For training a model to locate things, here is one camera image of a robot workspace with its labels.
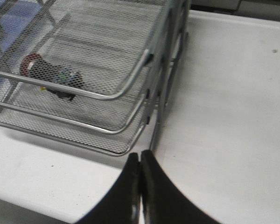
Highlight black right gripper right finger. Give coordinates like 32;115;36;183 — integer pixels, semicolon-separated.
141;150;219;224

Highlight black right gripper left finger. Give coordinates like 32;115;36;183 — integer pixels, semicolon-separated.
77;153;140;224

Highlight blue plastic tray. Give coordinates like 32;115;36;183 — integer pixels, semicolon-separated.
0;0;42;87

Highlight red emergency stop button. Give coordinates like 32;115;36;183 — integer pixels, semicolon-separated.
19;53;84;89

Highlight silver mesh tray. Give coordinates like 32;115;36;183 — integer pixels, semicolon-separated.
0;0;168;101
0;50;150;134
0;91;151;156

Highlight silver metal rack frame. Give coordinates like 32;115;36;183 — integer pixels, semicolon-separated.
0;0;191;152

